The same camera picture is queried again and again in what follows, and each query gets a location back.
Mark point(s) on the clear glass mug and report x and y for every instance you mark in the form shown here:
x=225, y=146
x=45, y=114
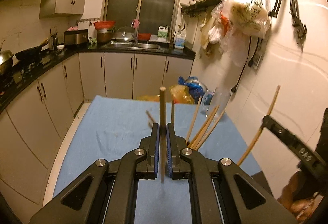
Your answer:
x=218, y=97

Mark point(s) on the yellow plastic bag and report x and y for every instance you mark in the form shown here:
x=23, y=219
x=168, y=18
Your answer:
x=177, y=93

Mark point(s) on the red bowl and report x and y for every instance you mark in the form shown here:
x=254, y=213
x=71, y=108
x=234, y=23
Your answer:
x=144, y=36

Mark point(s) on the wooden chopstick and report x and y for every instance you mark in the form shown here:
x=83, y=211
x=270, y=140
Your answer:
x=209, y=132
x=162, y=124
x=173, y=112
x=203, y=127
x=259, y=132
x=150, y=116
x=206, y=130
x=193, y=119

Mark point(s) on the red basin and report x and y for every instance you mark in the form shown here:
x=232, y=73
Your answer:
x=108, y=24

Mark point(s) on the blue plastic bag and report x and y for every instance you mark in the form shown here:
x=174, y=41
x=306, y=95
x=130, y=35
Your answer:
x=196, y=88

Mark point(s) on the person right hand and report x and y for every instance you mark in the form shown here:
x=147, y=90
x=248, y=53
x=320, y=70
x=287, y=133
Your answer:
x=301, y=196

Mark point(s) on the electric kettle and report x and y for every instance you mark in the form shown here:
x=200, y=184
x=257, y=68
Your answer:
x=53, y=42

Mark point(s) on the glass pot lid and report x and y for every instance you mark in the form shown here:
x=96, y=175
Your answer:
x=124, y=34

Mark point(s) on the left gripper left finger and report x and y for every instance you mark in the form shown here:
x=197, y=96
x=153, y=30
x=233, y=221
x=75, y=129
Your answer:
x=105, y=192

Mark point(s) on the steel lidded pot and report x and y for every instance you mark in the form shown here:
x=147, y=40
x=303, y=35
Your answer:
x=6, y=62

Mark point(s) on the green label detergent jug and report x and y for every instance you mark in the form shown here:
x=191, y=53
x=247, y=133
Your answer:
x=162, y=34

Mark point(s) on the pink cloth on faucet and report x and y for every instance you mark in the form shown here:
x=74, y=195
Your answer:
x=135, y=23

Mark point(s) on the black wall rack shelf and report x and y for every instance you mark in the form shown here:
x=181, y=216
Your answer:
x=198, y=7

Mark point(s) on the blue label bottle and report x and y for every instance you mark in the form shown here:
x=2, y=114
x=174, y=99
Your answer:
x=180, y=40

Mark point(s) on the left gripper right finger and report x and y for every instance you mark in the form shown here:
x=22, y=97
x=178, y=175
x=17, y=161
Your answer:
x=220, y=191

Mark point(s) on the blue towel table mat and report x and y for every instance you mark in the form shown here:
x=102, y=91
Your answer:
x=112, y=127

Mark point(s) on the white plastic bag hanging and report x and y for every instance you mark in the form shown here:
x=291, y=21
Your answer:
x=251, y=17

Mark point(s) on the black wok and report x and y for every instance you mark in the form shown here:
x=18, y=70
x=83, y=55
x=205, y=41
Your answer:
x=32, y=54

